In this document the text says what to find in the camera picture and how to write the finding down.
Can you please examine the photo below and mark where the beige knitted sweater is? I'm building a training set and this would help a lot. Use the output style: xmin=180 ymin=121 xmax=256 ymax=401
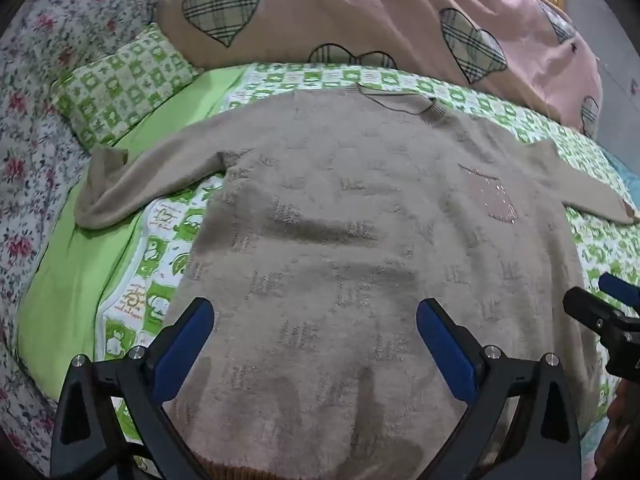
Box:
xmin=74 ymin=85 xmax=638 ymax=480

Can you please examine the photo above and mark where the floral blanket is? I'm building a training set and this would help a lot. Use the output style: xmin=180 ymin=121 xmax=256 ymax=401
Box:
xmin=0 ymin=0 xmax=186 ymax=478

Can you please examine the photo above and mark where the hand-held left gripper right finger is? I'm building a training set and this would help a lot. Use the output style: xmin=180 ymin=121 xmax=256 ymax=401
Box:
xmin=416 ymin=298 xmax=583 ymax=480

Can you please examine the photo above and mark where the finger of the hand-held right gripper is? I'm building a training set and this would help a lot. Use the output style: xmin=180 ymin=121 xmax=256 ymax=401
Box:
xmin=563 ymin=287 xmax=628 ymax=335
xmin=599 ymin=272 xmax=640 ymax=312

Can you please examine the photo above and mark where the green checkered bedsheet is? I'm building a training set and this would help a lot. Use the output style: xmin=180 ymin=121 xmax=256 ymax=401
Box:
xmin=15 ymin=62 xmax=640 ymax=480

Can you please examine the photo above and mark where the green checkered pillow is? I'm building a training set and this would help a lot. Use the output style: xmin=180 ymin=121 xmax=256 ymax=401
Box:
xmin=52 ymin=25 xmax=206 ymax=153

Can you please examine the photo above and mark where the person's right hand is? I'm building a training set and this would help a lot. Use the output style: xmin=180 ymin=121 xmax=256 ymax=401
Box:
xmin=595 ymin=377 xmax=640 ymax=471

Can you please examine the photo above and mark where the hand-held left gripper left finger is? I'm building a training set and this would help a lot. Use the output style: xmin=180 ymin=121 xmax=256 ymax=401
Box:
xmin=50 ymin=297 xmax=216 ymax=480

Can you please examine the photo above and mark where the pink heart-print quilt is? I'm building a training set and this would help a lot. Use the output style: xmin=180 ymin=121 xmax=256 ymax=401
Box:
xmin=155 ymin=0 xmax=606 ymax=138

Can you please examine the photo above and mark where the light blue cloth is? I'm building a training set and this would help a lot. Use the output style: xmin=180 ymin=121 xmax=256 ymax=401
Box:
xmin=602 ymin=147 xmax=640 ymax=211

